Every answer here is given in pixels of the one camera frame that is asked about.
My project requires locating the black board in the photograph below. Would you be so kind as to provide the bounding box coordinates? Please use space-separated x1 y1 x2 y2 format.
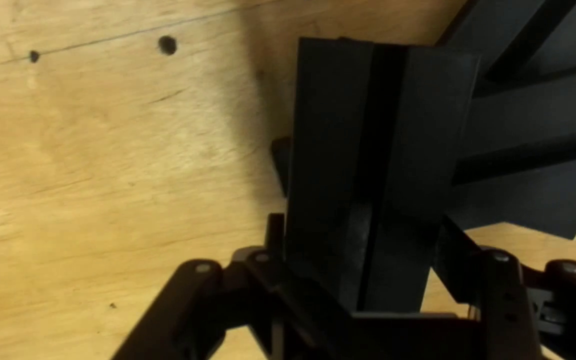
284 37 481 312
273 136 576 241
440 0 576 183

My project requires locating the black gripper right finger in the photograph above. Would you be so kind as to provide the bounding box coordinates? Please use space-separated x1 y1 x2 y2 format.
430 215 576 360

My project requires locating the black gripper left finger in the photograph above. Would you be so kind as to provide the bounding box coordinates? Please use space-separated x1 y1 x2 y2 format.
113 213 289 360

